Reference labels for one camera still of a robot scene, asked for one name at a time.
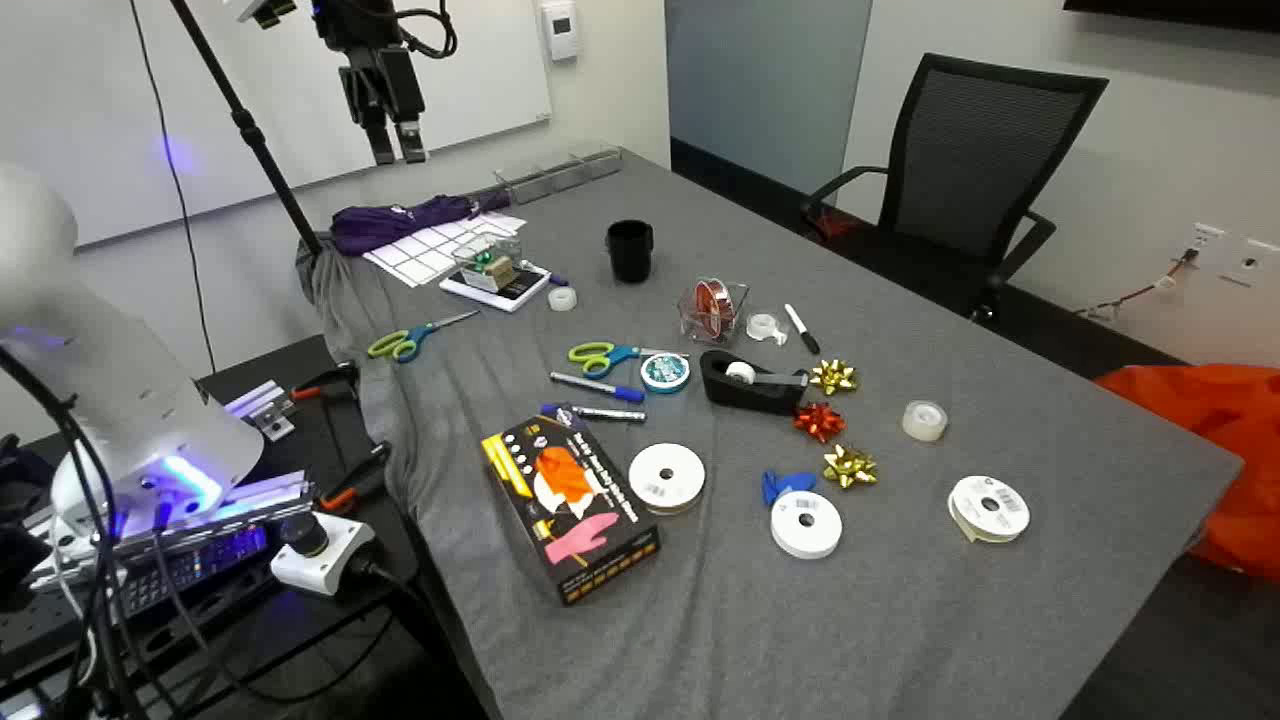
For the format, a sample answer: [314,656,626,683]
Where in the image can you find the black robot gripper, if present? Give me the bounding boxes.
[340,49,428,164]

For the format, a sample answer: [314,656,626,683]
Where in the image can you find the orange plaid ribbon spool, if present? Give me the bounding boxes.
[692,276,736,339]

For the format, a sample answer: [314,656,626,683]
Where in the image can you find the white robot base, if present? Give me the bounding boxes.
[0,164,263,536]

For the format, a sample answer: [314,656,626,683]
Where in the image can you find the small white round object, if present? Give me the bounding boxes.
[546,283,576,310]

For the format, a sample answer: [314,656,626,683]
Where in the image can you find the clear plastic case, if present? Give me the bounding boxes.
[679,276,749,344]

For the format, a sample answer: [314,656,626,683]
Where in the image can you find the black glove box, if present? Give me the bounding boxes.
[479,414,660,602]

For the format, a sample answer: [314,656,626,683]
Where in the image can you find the purple cloth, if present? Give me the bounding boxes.
[329,193,508,257]

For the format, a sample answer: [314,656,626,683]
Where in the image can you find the white grid paper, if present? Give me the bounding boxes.
[368,210,525,287]

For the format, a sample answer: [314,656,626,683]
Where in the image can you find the black tripod pole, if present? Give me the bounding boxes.
[169,0,318,257]

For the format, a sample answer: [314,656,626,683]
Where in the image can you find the white thermostat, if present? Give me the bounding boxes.
[540,0,578,64]

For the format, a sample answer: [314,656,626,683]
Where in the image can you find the yellow green scissors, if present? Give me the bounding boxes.
[368,310,464,365]

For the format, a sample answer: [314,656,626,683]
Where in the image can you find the black cup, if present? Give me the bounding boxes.
[604,221,652,283]

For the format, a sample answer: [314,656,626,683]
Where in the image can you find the green blue scissors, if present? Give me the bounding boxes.
[566,339,644,374]

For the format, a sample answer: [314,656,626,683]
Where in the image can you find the blue cap marker lower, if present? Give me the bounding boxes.
[540,404,647,427]

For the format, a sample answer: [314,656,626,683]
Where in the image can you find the blue cap marker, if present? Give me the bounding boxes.
[540,404,647,427]
[546,371,644,404]

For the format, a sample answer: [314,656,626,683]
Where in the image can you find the blue cap marker upper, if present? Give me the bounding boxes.
[546,371,644,404]

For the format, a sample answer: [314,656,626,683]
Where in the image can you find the teal ribbon spool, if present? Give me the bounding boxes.
[638,352,692,394]

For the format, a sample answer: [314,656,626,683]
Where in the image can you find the white power adapter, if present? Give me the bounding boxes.
[266,513,374,594]

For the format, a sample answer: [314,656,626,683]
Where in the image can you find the small clear tape dispenser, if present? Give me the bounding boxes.
[749,310,788,346]

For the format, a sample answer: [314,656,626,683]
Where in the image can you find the grey table cloth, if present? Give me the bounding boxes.
[304,160,1237,720]

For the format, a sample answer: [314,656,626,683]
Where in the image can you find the black tape dispenser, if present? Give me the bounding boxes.
[701,352,803,414]

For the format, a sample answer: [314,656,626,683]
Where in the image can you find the white ribbon spool left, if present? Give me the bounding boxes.
[626,443,706,513]

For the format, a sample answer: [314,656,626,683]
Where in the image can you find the white ribbon spool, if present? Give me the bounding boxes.
[626,443,706,513]
[769,491,845,558]
[948,474,1030,544]

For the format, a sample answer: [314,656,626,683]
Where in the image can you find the black white marker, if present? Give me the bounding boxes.
[785,305,822,357]

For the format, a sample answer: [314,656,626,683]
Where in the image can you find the gold bow upper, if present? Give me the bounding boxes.
[808,361,861,394]

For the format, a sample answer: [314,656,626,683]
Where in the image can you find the gold bow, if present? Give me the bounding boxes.
[822,443,879,491]
[808,361,861,394]

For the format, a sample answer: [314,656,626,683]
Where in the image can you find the blue bow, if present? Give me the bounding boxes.
[761,470,820,507]

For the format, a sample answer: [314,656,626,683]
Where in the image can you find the red bow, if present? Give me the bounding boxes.
[790,404,845,441]

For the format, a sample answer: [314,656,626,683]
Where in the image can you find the gold bow lower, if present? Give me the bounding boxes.
[822,443,879,491]

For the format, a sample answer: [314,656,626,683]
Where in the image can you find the white ribbon spool middle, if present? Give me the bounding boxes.
[769,491,845,558]

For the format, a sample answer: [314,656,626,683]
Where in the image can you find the black mesh office chair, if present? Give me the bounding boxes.
[799,51,1105,324]

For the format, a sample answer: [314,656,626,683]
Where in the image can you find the clear tape roll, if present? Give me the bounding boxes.
[898,399,948,443]

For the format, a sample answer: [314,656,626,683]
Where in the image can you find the white ribbon spool right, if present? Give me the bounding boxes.
[948,474,1030,544]

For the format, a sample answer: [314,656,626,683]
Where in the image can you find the orange plastic bag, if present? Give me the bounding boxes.
[1099,365,1280,578]

